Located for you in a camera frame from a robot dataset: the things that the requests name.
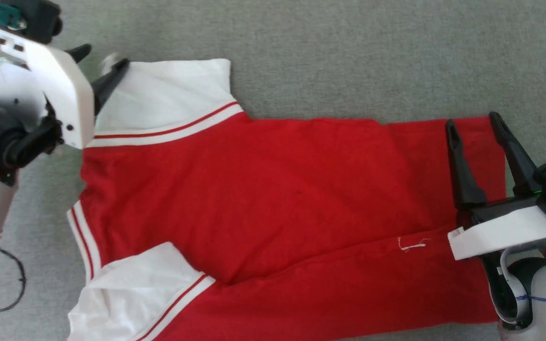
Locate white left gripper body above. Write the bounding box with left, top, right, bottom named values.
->
left=0, top=27, right=96, bottom=150

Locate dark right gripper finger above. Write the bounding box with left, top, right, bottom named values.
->
left=446, top=118, right=487, bottom=209
left=489, top=111, right=542, bottom=197

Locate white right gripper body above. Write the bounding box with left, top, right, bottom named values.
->
left=447, top=194, right=546, bottom=261

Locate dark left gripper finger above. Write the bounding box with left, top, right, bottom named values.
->
left=66, top=43, right=92, bottom=64
left=91, top=59, right=130, bottom=117

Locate red and white jersey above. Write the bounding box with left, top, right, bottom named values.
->
left=67, top=53, right=509, bottom=341

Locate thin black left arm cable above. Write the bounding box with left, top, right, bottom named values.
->
left=0, top=245, right=27, bottom=313

